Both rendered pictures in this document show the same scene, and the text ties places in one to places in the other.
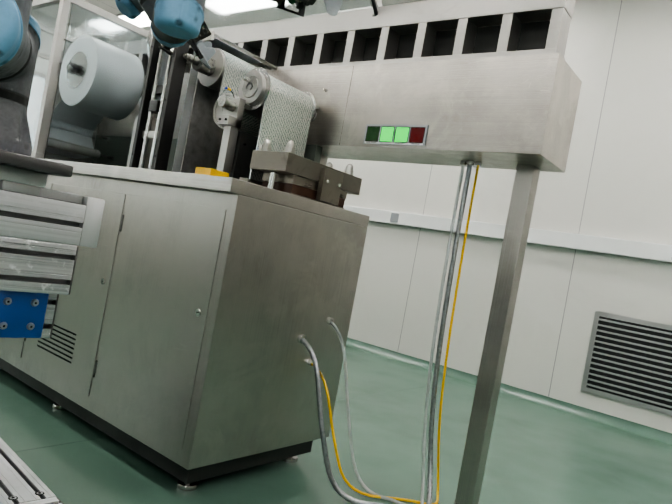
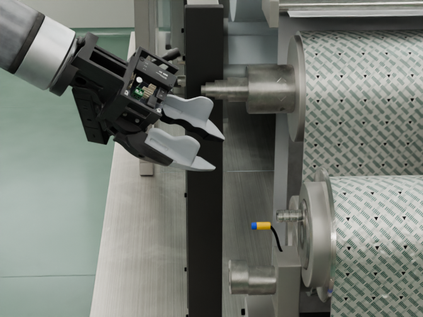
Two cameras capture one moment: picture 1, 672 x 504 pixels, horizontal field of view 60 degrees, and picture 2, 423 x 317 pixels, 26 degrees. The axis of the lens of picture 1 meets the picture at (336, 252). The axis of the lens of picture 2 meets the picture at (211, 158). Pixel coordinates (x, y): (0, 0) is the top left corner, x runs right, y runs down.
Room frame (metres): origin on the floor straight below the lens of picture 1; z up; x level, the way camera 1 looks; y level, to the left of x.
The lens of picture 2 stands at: (1.32, -0.23, 1.72)
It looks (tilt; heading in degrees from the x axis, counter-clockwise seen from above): 23 degrees down; 50
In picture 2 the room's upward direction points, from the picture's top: straight up
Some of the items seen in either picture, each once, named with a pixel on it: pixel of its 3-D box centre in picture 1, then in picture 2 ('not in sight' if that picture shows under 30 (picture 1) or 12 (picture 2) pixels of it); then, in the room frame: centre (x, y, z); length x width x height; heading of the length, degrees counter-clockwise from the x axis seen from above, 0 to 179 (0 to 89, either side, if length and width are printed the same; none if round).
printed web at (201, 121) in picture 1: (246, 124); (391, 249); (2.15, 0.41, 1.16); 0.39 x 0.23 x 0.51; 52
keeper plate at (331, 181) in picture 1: (330, 186); not in sight; (1.95, 0.06, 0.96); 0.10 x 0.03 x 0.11; 142
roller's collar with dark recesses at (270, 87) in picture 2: (203, 64); (269, 88); (2.11, 0.59, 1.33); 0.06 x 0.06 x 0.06; 52
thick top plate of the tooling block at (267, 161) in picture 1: (308, 173); not in sight; (1.99, 0.14, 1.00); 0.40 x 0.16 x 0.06; 142
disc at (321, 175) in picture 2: (254, 88); (322, 234); (1.98, 0.37, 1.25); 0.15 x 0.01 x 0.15; 52
